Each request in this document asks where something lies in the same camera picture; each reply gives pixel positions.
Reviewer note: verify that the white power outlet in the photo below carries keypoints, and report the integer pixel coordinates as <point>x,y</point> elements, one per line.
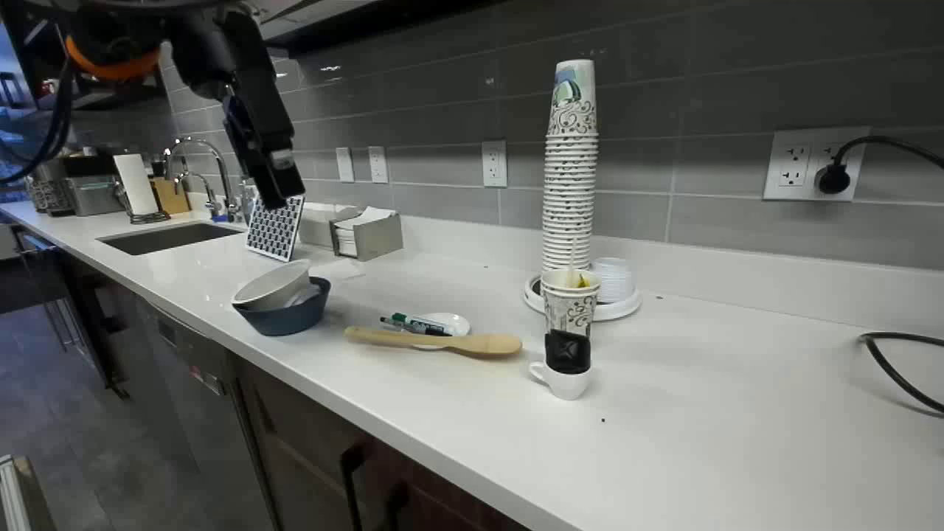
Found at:
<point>801,155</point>

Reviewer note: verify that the white espresso cup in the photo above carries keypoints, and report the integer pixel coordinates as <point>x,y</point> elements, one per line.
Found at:
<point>559,383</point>

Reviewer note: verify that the kitchen sink basin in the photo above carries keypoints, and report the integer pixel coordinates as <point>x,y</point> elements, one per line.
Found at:
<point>168,238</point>

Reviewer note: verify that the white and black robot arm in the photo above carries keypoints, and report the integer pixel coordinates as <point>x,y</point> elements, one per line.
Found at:
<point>217,51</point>

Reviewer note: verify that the wooden spoon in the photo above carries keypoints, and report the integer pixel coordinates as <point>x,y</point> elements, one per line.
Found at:
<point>470,347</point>

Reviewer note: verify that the dark blue bowl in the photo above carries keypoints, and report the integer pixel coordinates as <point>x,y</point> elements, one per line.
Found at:
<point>296,318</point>

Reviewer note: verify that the white wall outlet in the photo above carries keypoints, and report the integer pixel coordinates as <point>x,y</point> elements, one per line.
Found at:
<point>494,163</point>
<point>344,163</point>

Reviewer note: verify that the green and black marker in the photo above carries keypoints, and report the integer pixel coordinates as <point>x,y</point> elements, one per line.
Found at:
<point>414,325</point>

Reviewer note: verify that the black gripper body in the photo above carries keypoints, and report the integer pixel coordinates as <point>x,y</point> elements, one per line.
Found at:
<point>261,136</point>

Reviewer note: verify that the white card on stand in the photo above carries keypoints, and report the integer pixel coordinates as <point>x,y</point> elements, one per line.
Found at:
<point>137,186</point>

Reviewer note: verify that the metal box appliance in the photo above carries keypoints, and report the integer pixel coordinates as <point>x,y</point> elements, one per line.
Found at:
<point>75,185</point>

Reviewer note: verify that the tall patterned paper cup stack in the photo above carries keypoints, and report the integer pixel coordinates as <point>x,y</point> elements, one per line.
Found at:
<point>571,167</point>

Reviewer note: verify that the white cup lid stack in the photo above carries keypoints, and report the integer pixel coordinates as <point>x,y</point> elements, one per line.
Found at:
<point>611,282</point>

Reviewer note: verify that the white wall switch plate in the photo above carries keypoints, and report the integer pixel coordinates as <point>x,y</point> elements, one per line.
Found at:
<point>379,163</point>

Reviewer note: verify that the chrome sink faucet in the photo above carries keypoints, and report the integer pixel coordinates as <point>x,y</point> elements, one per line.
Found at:
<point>220,195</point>

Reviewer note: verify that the checkered calibration board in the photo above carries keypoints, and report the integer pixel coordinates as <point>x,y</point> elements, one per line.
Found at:
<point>276,232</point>

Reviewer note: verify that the white bowl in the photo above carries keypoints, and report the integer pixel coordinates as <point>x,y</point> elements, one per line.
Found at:
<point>271,288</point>

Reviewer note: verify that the black cup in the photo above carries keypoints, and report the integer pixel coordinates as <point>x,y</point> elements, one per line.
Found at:
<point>566,352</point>

